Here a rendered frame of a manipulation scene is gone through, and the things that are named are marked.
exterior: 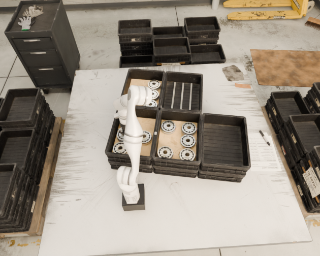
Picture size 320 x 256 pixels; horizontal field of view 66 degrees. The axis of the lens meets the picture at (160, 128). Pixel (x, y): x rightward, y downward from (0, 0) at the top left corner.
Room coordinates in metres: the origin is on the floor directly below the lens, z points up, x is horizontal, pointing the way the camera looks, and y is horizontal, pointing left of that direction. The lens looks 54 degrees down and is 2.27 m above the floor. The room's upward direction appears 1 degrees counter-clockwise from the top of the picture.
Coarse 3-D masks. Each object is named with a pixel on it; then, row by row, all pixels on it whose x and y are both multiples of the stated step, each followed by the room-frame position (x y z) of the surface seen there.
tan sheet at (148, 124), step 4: (140, 120) 1.11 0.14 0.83; (144, 120) 1.11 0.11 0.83; (148, 120) 1.11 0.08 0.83; (152, 120) 1.11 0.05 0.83; (140, 124) 1.07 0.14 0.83; (144, 124) 1.07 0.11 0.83; (148, 124) 1.07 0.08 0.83; (152, 124) 1.07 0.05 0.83; (144, 128) 1.04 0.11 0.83; (148, 128) 1.04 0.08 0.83; (152, 128) 1.04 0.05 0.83; (152, 132) 1.00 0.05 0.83; (116, 136) 0.97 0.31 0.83; (152, 136) 0.97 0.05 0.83; (116, 140) 0.94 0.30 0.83; (148, 144) 0.90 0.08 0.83; (144, 148) 0.87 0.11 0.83; (148, 148) 0.87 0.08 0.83; (140, 152) 0.84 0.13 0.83; (144, 152) 0.84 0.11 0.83; (148, 152) 0.84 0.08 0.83
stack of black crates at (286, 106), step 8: (272, 96) 1.76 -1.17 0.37; (280, 96) 1.81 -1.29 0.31; (288, 96) 1.81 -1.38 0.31; (296, 96) 1.80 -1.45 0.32; (272, 104) 1.71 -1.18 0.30; (280, 104) 1.73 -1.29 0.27; (288, 104) 1.73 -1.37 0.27; (296, 104) 1.73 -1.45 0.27; (304, 104) 1.64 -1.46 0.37; (272, 112) 1.63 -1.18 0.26; (280, 112) 1.54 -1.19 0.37; (288, 112) 1.62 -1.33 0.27; (296, 112) 1.62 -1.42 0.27; (304, 112) 1.58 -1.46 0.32; (272, 120) 1.57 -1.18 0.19; (280, 120) 1.48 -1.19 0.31; (280, 128) 1.42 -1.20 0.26
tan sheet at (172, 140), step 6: (162, 120) 1.11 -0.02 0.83; (180, 126) 1.05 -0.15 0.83; (162, 132) 1.00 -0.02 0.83; (174, 132) 1.00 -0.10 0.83; (180, 132) 1.00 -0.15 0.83; (162, 138) 0.95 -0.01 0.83; (168, 138) 0.95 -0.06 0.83; (174, 138) 0.95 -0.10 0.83; (180, 138) 0.95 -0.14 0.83; (162, 144) 0.90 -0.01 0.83; (168, 144) 0.90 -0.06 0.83; (174, 144) 0.90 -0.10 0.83; (174, 150) 0.85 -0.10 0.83; (180, 150) 0.85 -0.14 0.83; (156, 156) 0.81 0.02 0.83; (174, 156) 0.80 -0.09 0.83
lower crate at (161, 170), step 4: (156, 168) 0.73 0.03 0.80; (160, 168) 0.73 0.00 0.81; (164, 168) 0.73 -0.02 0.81; (168, 168) 0.73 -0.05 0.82; (172, 168) 0.72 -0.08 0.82; (156, 172) 0.75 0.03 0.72; (160, 172) 0.74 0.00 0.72; (164, 172) 0.74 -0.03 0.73; (168, 172) 0.74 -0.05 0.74; (172, 172) 0.73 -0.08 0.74; (176, 172) 0.72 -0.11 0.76; (180, 172) 0.72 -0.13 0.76; (184, 172) 0.72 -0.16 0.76; (188, 172) 0.72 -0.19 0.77; (192, 172) 0.70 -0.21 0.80; (196, 172) 0.70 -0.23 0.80; (180, 176) 0.72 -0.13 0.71; (184, 176) 0.71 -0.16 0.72; (188, 176) 0.71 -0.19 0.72; (192, 176) 0.71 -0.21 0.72; (196, 176) 0.71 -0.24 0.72
